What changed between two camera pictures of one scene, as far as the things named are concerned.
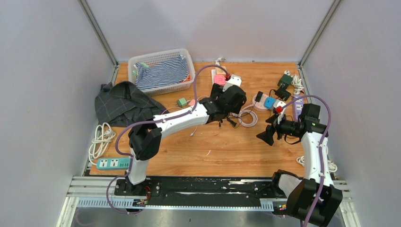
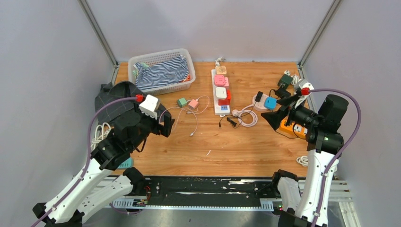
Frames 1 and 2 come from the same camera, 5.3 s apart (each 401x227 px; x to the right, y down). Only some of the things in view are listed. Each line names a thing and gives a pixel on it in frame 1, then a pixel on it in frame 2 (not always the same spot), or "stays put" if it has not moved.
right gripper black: x=267 y=135 -> x=275 y=117
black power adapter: x=282 y=93 stays put
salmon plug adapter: x=192 y=102 stays put
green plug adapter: x=182 y=102 stays put
